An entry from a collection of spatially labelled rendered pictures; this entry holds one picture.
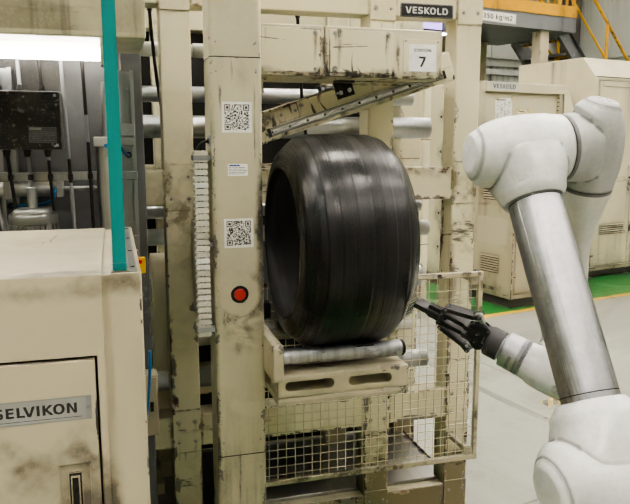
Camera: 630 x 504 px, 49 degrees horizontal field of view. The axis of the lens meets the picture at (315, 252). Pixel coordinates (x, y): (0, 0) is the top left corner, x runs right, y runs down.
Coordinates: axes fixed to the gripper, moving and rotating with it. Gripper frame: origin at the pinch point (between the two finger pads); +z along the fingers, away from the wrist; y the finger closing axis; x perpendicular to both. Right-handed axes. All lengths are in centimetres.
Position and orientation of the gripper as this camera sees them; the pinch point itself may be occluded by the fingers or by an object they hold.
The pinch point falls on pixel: (428, 308)
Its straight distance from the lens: 180.1
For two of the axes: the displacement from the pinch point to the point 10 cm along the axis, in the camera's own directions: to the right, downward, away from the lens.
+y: -1.4, 7.8, 6.1
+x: 5.5, -4.5, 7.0
